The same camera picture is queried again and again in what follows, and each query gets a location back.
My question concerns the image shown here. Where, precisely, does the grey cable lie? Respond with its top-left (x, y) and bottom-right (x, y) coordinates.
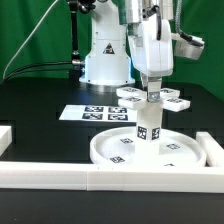
top-left (2, 0), bottom-right (60, 80)

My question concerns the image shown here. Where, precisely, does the white front fence rail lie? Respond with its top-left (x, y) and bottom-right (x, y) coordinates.
top-left (0, 162), bottom-right (224, 193)

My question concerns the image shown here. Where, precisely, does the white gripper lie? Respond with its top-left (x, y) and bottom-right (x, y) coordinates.
top-left (128, 16), bottom-right (173, 103)

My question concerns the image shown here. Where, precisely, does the white marker sheet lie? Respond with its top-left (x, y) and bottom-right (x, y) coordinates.
top-left (59, 105), bottom-right (137, 122)

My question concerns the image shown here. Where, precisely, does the white round table top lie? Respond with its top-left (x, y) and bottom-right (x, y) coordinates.
top-left (90, 126), bottom-right (206, 168)

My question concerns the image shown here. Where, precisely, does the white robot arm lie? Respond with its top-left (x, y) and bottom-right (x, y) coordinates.
top-left (81, 0), bottom-right (173, 102)

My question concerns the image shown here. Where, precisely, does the white left fence piece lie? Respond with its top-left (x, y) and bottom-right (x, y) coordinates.
top-left (0, 126), bottom-right (12, 156)

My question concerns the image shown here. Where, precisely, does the white cross-shaped table base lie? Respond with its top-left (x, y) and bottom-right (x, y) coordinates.
top-left (116, 87), bottom-right (191, 112)

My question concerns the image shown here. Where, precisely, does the white fence piece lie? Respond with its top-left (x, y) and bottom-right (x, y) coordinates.
top-left (0, 126), bottom-right (12, 156)
top-left (196, 132), bottom-right (224, 168)

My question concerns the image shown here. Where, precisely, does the white right fence piece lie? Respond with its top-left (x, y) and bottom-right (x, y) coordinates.
top-left (196, 132), bottom-right (224, 168)

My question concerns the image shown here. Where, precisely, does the black cable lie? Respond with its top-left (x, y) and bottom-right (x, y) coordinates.
top-left (0, 60), bottom-right (75, 85)

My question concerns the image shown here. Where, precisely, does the black camera stand pole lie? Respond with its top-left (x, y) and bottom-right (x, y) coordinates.
top-left (66, 0), bottom-right (96, 81)

